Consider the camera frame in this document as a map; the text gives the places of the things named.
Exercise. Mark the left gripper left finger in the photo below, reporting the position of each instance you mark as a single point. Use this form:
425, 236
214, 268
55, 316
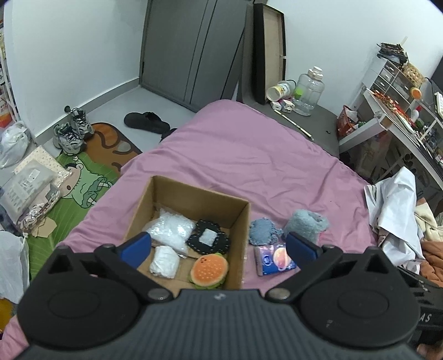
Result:
121, 263

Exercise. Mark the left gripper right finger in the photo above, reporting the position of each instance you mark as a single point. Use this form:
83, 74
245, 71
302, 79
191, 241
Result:
315, 264

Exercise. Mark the grey-blue plush toy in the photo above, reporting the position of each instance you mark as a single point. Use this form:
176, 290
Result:
307, 224

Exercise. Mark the blue planet tissue pack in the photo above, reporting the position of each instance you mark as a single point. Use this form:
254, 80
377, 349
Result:
272, 259

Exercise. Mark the blue knitted coaster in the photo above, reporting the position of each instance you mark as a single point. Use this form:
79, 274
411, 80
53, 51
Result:
263, 232

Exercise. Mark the small white wrapped bundle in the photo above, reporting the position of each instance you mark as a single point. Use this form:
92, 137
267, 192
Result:
165, 262

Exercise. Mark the clear bag white beads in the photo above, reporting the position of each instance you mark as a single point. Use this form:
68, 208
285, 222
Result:
171, 229

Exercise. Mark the brown cardboard box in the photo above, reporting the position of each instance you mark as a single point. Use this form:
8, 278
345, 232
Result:
195, 203

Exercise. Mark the orange burger plush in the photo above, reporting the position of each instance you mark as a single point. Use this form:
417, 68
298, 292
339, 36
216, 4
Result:
209, 271

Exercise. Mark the green cartoon floor mat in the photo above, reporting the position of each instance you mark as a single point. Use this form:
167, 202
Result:
88, 182

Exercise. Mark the white crumpled clothes pile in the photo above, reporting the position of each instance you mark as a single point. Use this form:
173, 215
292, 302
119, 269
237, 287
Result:
391, 204

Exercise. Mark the packaged bedding stack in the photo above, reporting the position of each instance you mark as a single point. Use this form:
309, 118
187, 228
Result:
33, 190

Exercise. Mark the grey sneaker front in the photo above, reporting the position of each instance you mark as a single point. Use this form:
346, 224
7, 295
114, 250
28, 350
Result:
65, 139

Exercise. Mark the black slipper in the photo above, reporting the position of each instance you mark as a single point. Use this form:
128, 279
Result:
147, 121

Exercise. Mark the pink bed sheet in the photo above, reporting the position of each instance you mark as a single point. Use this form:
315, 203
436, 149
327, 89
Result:
233, 149

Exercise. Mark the white plastic bag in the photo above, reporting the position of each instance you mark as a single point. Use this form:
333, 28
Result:
14, 143

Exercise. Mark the clear plastic water jug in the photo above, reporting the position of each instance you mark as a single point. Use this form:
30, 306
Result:
308, 90

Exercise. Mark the white tipped-over container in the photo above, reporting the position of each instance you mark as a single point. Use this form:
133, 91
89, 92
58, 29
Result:
282, 90

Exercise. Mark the white desk shelf unit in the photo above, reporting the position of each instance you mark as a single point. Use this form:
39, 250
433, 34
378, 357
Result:
387, 88

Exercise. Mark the dark grey wardrobe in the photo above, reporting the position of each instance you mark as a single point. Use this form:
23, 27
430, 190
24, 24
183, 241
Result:
192, 50

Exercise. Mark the black framed board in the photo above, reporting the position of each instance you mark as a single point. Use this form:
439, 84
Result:
269, 50

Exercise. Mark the black knitted frame coaster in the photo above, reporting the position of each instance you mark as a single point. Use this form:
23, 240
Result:
207, 237

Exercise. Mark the grey sneaker near wall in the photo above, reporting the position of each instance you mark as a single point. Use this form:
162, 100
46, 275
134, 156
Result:
79, 122

